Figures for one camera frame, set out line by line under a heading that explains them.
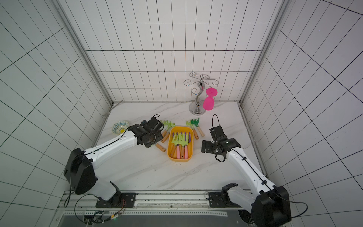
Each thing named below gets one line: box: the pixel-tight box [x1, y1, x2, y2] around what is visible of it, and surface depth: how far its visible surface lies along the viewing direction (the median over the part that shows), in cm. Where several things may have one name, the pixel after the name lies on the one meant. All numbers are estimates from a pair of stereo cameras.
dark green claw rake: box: [190, 117, 205, 137], surface depth 107 cm
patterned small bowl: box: [111, 120, 130, 135], surface depth 103 cm
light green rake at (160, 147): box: [155, 142, 166, 153], surface depth 93 cm
